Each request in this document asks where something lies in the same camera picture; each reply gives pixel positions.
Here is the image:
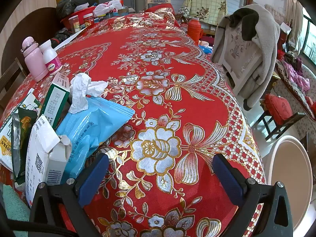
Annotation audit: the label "dark green snack packet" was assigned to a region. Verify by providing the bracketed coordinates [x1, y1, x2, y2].
[11, 107, 37, 184]

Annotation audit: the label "grey fleece coat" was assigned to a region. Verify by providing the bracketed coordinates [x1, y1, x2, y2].
[211, 4, 280, 110]

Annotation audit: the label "white and red plastic bag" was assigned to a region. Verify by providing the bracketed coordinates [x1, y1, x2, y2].
[94, 0, 123, 16]

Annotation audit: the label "white paper sheet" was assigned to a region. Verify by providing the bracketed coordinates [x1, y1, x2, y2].
[53, 28, 86, 51]

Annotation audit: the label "crumpled white tissue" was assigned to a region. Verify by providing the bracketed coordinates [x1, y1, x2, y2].
[69, 73, 108, 114]

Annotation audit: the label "red thermos flask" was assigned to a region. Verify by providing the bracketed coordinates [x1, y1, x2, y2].
[187, 17, 204, 45]

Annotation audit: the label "pink clothes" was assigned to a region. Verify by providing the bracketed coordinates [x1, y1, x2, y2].
[281, 57, 310, 92]

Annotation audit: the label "blue plastic packet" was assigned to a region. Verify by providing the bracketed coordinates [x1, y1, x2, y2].
[55, 96, 136, 179]

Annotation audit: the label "white carved chair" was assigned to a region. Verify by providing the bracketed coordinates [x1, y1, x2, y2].
[222, 26, 263, 97]

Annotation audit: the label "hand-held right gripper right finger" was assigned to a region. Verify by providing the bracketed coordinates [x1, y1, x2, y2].
[212, 153, 295, 237]

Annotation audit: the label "red plastic basin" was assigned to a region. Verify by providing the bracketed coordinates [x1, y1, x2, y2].
[60, 7, 98, 29]

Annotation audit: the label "white open carton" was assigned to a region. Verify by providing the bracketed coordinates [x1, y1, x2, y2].
[25, 115, 72, 204]

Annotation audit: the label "green and white medicine box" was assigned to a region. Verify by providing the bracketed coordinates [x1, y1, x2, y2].
[41, 72, 72, 129]

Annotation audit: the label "floral covered sofa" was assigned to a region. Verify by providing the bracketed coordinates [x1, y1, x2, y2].
[274, 59, 316, 141]

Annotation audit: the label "white pill bottle pink label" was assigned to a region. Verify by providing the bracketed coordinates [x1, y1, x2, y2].
[39, 41, 63, 76]

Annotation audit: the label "pale curtain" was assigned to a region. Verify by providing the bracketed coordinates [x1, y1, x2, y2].
[284, 0, 304, 52]

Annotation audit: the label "cardboard box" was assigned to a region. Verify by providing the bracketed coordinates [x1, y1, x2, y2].
[147, 0, 171, 10]

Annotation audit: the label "beige wastebasket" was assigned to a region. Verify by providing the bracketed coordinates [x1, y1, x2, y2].
[268, 134, 313, 237]

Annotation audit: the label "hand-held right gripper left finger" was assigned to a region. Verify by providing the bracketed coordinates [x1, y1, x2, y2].
[29, 152, 109, 237]

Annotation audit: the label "red floral tablecloth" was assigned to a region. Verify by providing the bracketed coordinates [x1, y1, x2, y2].
[0, 7, 267, 237]

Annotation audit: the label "black plastic bag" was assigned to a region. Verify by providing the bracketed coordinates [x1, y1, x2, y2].
[56, 0, 97, 20]

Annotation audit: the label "light blue plastic item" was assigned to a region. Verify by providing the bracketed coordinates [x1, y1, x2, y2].
[199, 42, 213, 55]

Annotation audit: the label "pink thermos bottle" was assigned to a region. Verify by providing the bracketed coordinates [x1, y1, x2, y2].
[22, 37, 49, 82]

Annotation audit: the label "black cable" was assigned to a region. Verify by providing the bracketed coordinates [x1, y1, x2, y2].
[5, 217, 74, 237]

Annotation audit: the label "teal cloth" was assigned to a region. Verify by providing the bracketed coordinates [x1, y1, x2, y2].
[2, 183, 31, 230]

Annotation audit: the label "brown wooden chair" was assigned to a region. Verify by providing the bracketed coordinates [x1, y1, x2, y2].
[0, 58, 27, 104]

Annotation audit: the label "dark wooden stool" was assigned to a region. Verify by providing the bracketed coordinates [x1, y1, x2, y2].
[255, 109, 307, 141]

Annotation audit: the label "brown round wooden board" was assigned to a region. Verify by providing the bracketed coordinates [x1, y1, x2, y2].
[1, 7, 62, 77]

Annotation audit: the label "floral checked cover cloth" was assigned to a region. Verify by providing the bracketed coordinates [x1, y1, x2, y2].
[179, 0, 229, 26]

